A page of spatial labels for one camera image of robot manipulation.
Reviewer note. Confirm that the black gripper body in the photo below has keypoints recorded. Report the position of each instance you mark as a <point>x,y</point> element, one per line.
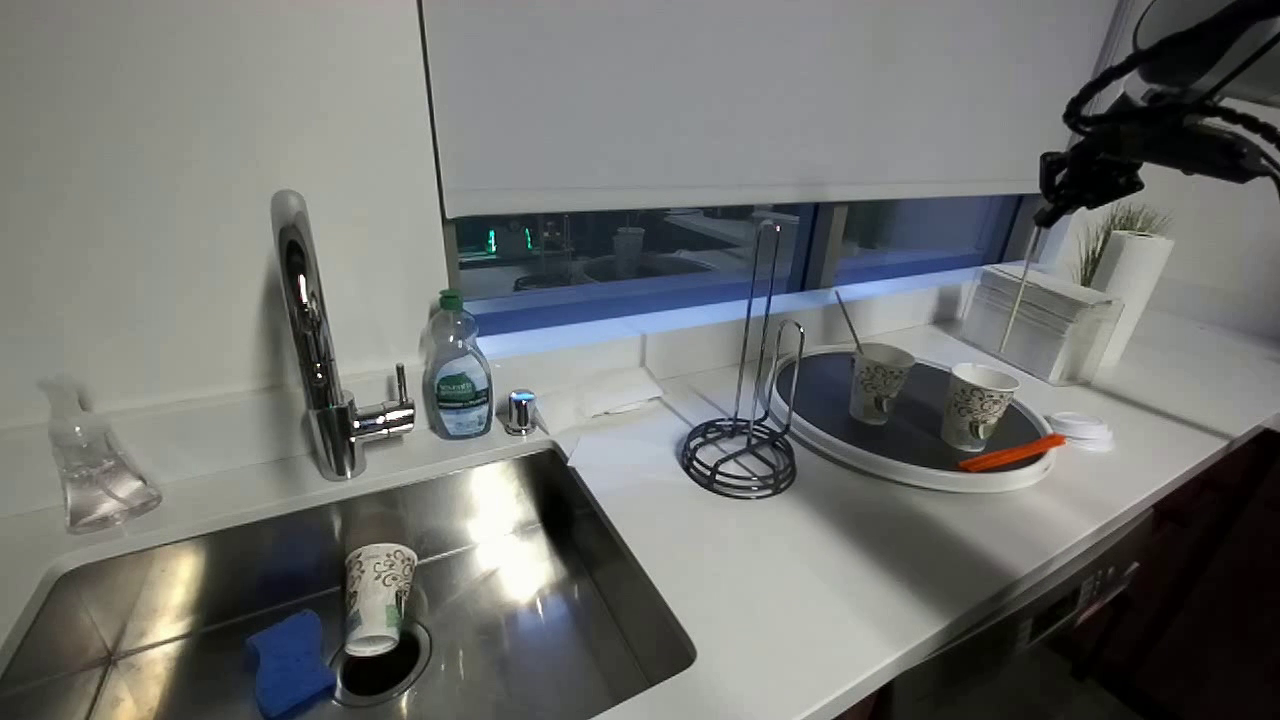
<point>1110,151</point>

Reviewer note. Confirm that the patterned paper cup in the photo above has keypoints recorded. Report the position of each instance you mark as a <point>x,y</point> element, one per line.
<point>973,405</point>
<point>877,379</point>

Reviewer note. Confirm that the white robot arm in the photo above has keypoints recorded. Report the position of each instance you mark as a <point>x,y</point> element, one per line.
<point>1182,96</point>

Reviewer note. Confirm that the paper cup in sink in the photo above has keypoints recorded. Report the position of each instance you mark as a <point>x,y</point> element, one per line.
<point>379,599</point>

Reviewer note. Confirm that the white napkin box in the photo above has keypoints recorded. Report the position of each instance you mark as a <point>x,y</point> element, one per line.
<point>1054,334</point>

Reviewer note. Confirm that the orange stick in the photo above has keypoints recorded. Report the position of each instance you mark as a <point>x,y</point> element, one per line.
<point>1004,458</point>

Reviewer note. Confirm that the round black white tray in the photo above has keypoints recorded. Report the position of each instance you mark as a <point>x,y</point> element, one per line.
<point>910,450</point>

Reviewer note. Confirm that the white roller blind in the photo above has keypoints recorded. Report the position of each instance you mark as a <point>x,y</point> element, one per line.
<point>567,105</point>

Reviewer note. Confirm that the small chrome knob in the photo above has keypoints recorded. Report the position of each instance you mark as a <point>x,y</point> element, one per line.
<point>519,413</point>

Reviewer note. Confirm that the green dish soap bottle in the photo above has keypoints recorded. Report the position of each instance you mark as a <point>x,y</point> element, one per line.
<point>457,379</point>

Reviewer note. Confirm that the stainless steel sink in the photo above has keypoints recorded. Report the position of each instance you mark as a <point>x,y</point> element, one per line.
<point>525,607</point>

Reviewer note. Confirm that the chrome faucet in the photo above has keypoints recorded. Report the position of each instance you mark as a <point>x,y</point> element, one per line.
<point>333,422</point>

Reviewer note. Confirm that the blue sponge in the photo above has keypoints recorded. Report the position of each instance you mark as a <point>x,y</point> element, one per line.
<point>291,671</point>

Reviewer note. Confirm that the clear glass carafe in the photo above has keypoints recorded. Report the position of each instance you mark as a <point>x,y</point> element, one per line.
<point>99,479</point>

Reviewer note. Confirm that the black wire paper towel holder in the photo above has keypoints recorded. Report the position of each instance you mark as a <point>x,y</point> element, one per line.
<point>751,454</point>

